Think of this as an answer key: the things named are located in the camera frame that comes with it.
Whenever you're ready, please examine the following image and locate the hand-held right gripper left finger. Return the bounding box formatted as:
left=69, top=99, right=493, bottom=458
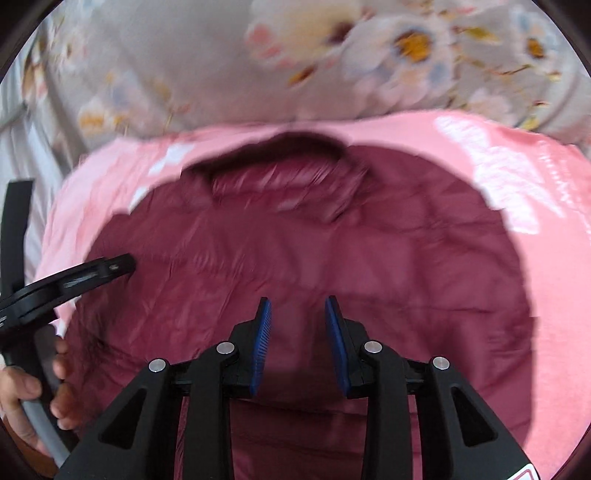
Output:
left=55, top=296, right=273, bottom=480

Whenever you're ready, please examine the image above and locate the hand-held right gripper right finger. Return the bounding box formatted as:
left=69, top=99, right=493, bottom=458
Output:
left=324, top=295, right=542, bottom=480

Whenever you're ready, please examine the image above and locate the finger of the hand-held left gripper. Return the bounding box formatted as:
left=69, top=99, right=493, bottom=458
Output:
left=16, top=253, right=136, bottom=324

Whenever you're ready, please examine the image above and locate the maroon quilted jacket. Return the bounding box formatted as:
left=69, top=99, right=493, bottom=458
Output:
left=58, top=131, right=535, bottom=480

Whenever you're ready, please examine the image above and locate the person's left hand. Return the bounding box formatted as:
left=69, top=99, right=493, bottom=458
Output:
left=0, top=336, right=82, bottom=460

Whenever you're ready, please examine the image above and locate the white satin cloth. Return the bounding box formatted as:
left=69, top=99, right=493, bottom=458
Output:
left=0, top=44, right=90, bottom=282

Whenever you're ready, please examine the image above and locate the pink plush blanket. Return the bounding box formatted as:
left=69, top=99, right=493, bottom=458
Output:
left=34, top=108, right=591, bottom=480

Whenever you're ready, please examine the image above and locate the grey floral bedsheet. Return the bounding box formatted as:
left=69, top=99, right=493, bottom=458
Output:
left=28, top=0, right=591, bottom=155

